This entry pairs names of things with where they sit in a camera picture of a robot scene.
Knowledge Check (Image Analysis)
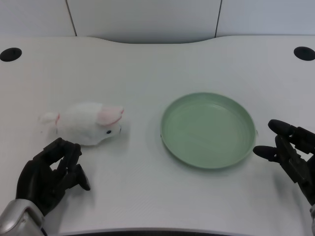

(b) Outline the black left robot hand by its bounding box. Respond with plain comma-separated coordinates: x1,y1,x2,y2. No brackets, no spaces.
15,137,91,217

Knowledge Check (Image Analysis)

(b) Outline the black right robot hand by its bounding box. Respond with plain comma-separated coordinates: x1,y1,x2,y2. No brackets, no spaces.
252,119,315,207

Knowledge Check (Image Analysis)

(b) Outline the white plush rabbit doll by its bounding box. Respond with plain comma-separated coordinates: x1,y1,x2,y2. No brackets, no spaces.
38,102,125,147

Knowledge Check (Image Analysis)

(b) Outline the green round plate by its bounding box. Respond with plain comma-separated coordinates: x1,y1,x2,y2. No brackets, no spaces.
160,91,258,171

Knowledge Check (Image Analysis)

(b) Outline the black cable grommet hole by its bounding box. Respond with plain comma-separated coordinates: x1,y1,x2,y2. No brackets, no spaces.
0,47,23,62
293,46,315,61

